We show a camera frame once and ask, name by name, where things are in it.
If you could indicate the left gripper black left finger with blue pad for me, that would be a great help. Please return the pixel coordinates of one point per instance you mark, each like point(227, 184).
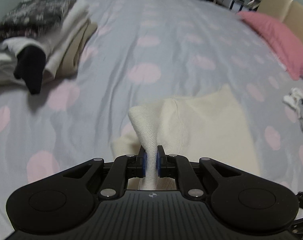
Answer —
point(117, 174)

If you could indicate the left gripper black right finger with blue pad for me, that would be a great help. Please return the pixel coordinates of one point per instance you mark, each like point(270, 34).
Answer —
point(180, 169)

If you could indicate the cream knit sweater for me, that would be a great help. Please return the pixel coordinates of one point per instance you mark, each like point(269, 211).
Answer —
point(211, 126)

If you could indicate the grey duvet pink dots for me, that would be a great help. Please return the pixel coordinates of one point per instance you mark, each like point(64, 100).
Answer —
point(143, 51)

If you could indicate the white grey garment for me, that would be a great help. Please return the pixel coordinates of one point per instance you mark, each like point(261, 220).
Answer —
point(294, 100)

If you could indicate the white folded garment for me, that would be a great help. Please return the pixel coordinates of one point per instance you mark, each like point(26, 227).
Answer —
point(48, 43)

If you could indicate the black garment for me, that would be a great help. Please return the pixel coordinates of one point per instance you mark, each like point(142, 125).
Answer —
point(31, 62)

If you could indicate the beige folded garment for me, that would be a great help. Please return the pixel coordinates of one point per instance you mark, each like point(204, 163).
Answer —
point(62, 63)

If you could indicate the pink pillow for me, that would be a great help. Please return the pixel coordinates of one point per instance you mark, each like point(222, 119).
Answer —
point(284, 43)

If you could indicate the floral dark folded garment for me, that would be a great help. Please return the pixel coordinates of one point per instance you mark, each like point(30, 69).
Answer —
point(34, 18)

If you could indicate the white bedside table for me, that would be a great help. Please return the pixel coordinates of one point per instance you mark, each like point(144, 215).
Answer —
point(239, 5)

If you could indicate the cream padded headboard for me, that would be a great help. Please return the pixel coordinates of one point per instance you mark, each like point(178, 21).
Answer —
point(289, 12)

